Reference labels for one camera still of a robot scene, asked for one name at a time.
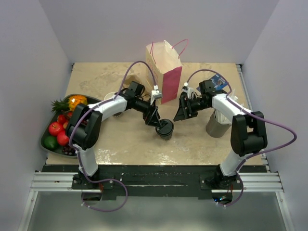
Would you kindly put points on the grey straw holder cup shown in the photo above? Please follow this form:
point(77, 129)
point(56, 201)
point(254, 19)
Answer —
point(216, 129)

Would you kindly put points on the blue razor package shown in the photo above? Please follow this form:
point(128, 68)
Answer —
point(215, 83)

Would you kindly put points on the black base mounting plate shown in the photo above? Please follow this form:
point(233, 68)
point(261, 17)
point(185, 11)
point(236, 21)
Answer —
point(149, 181)

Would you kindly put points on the red apple rear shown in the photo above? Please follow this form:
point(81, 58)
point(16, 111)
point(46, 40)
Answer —
point(61, 119)

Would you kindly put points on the dark paper coffee cup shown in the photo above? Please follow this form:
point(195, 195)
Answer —
point(166, 137)

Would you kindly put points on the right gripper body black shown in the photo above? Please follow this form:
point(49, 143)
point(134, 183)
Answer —
point(198, 104)

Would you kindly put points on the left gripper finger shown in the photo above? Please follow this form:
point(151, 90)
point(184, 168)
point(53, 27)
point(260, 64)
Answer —
point(149, 119)
point(159, 123)

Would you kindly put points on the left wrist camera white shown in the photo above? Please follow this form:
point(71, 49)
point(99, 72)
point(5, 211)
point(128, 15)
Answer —
point(155, 94)

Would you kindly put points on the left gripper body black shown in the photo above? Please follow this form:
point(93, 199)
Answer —
point(145, 108)

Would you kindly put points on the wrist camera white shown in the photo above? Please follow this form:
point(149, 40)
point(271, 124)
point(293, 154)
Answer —
point(155, 94)
point(188, 90)

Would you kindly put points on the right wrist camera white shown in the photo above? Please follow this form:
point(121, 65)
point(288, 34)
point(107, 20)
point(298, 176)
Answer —
point(188, 90)

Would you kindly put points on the dark green fruit tray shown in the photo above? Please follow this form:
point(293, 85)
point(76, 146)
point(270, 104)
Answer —
point(62, 138)

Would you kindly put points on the pink beige paper bag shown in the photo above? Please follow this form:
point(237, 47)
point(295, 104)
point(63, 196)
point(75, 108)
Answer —
point(164, 61)

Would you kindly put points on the cardboard cup carrier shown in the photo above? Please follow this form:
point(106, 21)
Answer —
point(130, 80)

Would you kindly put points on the black coffee cup lid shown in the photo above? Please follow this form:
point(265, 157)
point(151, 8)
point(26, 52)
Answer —
point(166, 129)

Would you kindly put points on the toy pineapple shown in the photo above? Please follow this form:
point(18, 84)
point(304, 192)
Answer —
point(68, 104)

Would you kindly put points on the red apple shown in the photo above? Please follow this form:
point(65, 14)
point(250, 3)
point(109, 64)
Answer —
point(55, 128)
point(61, 119)

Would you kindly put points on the green lime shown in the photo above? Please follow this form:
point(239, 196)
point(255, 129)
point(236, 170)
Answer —
point(50, 142)

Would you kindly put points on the red apple front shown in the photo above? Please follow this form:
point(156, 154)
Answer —
point(55, 128)

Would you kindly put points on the dark red grapes bunch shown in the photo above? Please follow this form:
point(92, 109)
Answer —
point(68, 151)

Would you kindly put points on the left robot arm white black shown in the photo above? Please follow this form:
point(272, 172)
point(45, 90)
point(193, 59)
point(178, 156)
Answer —
point(85, 123)

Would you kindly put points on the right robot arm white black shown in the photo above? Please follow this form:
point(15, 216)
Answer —
point(248, 135)

